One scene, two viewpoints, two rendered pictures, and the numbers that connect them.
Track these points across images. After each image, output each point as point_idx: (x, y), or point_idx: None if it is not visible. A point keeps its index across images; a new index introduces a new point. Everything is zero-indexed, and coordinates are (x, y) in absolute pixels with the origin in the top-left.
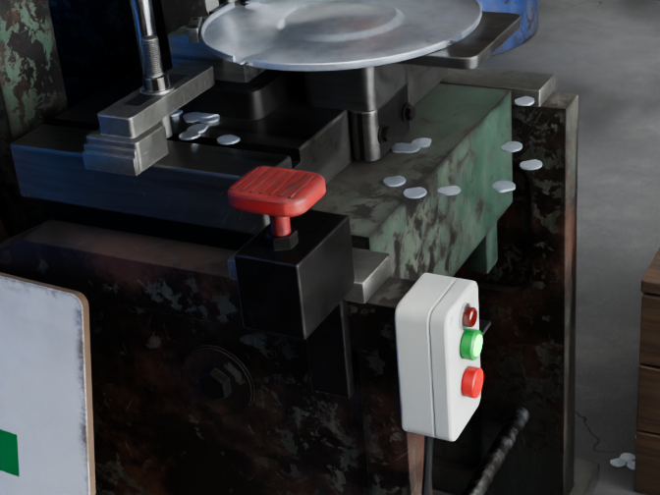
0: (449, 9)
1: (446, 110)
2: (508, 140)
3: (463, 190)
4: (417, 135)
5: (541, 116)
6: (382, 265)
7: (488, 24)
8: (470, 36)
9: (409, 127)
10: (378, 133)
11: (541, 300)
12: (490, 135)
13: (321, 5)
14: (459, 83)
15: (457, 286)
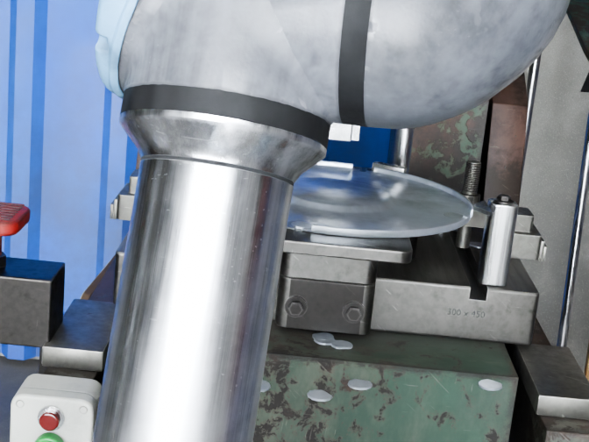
0: (399, 226)
1: (434, 351)
2: (497, 431)
3: (352, 415)
4: (361, 343)
5: (538, 428)
6: (81, 352)
7: (368, 241)
8: (323, 236)
9: (358, 330)
10: (286, 301)
11: None
12: (443, 396)
13: (362, 185)
14: (521, 356)
15: (71, 394)
